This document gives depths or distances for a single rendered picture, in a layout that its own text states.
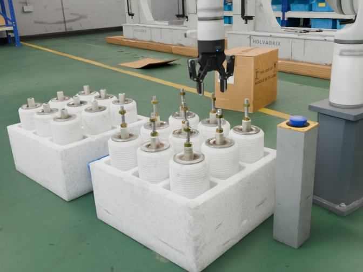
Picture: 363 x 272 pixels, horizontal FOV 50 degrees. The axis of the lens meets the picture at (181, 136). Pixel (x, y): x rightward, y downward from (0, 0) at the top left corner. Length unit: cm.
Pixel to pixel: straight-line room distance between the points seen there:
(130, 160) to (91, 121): 34
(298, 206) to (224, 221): 18
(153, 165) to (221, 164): 17
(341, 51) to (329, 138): 24
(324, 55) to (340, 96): 188
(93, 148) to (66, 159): 10
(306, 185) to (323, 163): 22
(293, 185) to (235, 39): 273
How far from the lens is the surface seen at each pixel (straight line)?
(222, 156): 95
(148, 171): 96
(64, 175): 127
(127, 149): 103
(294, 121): 92
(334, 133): 114
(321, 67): 292
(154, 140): 96
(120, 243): 107
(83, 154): 129
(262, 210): 110
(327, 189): 121
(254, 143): 105
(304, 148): 92
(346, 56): 110
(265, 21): 356
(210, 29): 105
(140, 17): 531
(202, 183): 89
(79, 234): 114
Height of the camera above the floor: 61
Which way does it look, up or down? 20 degrees down
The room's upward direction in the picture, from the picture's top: 3 degrees counter-clockwise
